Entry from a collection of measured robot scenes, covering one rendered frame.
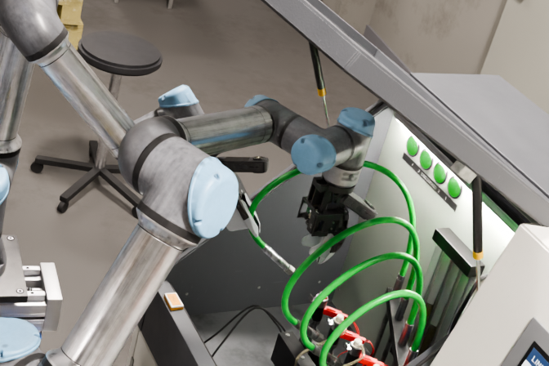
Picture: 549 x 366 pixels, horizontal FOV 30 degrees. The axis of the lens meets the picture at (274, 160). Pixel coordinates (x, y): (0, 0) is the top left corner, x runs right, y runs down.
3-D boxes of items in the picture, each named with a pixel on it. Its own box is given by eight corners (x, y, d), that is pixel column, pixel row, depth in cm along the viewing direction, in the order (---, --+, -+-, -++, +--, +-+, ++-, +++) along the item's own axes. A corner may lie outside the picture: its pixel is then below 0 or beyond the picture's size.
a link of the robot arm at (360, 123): (330, 109, 200) (354, 100, 207) (316, 158, 206) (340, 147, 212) (362, 127, 197) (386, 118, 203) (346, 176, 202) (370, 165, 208)
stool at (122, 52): (150, 158, 488) (178, 27, 456) (166, 222, 443) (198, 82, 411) (28, 147, 470) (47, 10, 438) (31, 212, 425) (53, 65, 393)
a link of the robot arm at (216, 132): (80, 168, 172) (255, 131, 211) (124, 200, 167) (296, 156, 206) (95, 107, 168) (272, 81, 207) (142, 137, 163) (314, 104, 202)
